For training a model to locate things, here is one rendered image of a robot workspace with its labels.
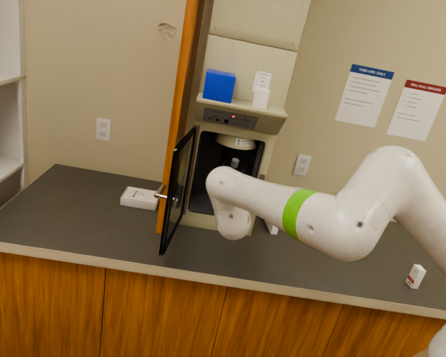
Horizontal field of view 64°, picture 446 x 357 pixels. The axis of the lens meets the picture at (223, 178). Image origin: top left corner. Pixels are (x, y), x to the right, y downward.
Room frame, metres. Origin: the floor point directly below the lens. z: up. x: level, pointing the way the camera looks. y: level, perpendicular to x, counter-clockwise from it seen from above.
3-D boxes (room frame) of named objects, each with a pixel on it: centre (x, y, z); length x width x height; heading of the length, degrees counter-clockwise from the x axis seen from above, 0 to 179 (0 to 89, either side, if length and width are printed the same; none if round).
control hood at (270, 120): (1.28, -0.01, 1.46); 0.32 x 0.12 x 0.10; 94
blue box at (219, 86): (1.27, 0.08, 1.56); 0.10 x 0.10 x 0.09; 4
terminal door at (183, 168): (1.15, 0.15, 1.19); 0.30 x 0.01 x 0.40; 177
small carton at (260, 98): (1.28, -0.07, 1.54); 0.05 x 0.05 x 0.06; 89
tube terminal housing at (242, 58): (1.46, 0.00, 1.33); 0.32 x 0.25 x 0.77; 94
